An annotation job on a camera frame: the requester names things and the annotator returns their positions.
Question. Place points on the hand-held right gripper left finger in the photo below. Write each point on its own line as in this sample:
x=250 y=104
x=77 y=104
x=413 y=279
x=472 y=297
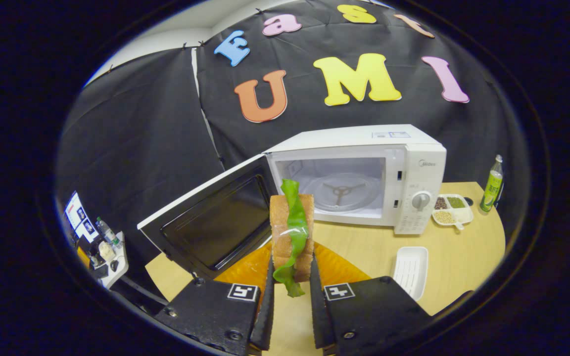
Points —
x=215 y=316

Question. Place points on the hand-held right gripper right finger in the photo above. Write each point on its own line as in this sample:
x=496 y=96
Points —
x=364 y=316

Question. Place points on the lettuce sandwich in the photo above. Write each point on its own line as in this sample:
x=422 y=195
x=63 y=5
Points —
x=292 y=232

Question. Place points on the white microwave oven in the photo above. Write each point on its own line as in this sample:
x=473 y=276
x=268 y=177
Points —
x=418 y=168

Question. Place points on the white rectangular tray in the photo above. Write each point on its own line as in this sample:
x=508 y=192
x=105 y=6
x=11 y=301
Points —
x=410 y=272

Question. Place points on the white side table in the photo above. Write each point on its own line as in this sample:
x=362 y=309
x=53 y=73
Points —
x=117 y=267

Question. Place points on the clear plastic bottle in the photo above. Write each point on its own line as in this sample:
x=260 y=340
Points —
x=108 y=233

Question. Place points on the white divided snack dish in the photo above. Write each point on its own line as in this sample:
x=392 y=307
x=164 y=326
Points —
x=451 y=210

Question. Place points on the green drink bottle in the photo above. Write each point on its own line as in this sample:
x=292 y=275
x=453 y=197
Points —
x=492 y=190

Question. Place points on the black backdrop cloth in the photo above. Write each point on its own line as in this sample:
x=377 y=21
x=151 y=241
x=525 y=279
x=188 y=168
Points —
x=141 y=138

